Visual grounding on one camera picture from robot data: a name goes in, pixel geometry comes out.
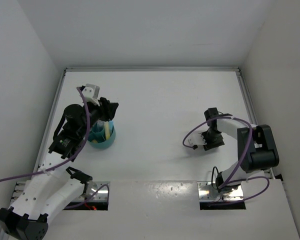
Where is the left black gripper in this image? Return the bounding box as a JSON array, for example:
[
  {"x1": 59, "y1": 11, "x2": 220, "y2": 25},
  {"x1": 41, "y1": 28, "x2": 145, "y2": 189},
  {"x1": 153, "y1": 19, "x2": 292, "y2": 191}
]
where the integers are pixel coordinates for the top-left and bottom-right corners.
[{"x1": 78, "y1": 97, "x2": 118, "y2": 138}]

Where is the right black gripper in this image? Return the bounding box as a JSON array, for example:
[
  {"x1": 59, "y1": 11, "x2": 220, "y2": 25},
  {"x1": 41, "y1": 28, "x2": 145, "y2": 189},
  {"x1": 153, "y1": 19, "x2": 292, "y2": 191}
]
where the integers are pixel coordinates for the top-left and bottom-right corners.
[{"x1": 198, "y1": 130, "x2": 224, "y2": 151}]

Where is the blue highlighter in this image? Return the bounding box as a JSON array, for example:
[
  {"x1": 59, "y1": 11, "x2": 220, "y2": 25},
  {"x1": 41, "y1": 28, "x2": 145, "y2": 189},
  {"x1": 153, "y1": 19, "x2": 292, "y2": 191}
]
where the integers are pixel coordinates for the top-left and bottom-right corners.
[{"x1": 108, "y1": 120, "x2": 114, "y2": 135}]

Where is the yellow highlighter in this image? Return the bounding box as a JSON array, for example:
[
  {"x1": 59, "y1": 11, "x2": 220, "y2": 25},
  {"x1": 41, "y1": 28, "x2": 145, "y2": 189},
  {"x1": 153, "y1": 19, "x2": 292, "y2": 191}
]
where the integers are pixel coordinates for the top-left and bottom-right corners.
[{"x1": 104, "y1": 121, "x2": 111, "y2": 141}]

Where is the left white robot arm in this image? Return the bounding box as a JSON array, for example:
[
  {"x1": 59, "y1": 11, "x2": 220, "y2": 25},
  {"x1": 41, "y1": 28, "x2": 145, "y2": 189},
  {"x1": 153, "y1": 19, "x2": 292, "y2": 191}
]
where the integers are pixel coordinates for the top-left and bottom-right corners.
[{"x1": 0, "y1": 97, "x2": 119, "y2": 240}]

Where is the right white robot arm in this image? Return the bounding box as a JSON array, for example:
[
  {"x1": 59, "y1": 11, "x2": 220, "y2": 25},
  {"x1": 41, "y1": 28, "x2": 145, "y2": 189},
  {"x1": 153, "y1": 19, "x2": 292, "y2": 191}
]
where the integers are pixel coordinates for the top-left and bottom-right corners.
[{"x1": 201, "y1": 107, "x2": 280, "y2": 192}]

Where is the teal round divided container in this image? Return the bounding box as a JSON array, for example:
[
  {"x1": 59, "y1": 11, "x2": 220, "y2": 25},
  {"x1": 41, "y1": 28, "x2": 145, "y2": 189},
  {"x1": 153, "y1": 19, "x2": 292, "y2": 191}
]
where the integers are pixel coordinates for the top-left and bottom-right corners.
[{"x1": 88, "y1": 124, "x2": 116, "y2": 150}]

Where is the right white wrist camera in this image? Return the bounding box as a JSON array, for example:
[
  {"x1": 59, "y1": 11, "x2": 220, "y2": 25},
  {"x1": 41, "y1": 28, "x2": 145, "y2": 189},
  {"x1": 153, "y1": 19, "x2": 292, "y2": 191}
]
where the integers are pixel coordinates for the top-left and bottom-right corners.
[{"x1": 187, "y1": 133, "x2": 207, "y2": 150}]

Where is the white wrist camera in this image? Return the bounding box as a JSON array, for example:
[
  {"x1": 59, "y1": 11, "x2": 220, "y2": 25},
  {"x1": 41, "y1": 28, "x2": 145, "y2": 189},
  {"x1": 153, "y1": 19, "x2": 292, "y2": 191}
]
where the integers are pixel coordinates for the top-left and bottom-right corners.
[
  {"x1": 187, "y1": 133, "x2": 207, "y2": 150},
  {"x1": 79, "y1": 83, "x2": 100, "y2": 106}
]

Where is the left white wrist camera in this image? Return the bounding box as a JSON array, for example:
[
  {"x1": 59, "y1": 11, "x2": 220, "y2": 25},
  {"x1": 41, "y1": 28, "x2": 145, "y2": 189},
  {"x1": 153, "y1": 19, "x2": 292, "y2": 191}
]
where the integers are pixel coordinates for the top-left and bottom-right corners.
[{"x1": 79, "y1": 83, "x2": 100, "y2": 106}]

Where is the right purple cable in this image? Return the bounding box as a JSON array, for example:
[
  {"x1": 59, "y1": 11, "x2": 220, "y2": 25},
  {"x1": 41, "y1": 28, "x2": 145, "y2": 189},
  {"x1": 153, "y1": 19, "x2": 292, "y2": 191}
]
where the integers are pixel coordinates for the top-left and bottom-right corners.
[{"x1": 182, "y1": 115, "x2": 270, "y2": 204}]

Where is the purple cable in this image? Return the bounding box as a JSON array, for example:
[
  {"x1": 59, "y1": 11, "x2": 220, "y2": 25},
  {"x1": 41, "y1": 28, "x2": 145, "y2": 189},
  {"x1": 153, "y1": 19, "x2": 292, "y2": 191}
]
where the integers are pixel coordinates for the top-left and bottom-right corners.
[
  {"x1": 0, "y1": 86, "x2": 110, "y2": 213},
  {"x1": 182, "y1": 115, "x2": 270, "y2": 204}
]

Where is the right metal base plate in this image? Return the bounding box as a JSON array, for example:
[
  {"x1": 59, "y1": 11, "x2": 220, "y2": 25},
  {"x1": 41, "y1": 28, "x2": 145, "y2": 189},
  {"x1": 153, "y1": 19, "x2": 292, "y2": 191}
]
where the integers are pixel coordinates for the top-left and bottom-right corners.
[{"x1": 197, "y1": 181, "x2": 244, "y2": 203}]

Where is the metal base plate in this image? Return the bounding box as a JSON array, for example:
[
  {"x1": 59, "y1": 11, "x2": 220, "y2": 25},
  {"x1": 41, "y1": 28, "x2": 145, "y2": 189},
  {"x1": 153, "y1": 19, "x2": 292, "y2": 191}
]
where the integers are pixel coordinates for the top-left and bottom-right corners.
[
  {"x1": 86, "y1": 181, "x2": 110, "y2": 202},
  {"x1": 197, "y1": 181, "x2": 244, "y2": 203}
]

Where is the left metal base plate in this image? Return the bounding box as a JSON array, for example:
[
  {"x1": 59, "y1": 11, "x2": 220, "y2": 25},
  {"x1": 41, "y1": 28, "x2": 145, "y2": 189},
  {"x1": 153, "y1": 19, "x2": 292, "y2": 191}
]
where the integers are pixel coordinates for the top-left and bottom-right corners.
[{"x1": 86, "y1": 181, "x2": 110, "y2": 202}]

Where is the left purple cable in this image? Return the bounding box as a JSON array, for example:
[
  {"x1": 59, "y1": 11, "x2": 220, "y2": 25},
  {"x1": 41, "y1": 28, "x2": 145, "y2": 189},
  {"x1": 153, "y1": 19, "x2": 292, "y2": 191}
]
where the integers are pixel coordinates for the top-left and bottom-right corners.
[{"x1": 0, "y1": 86, "x2": 110, "y2": 213}]

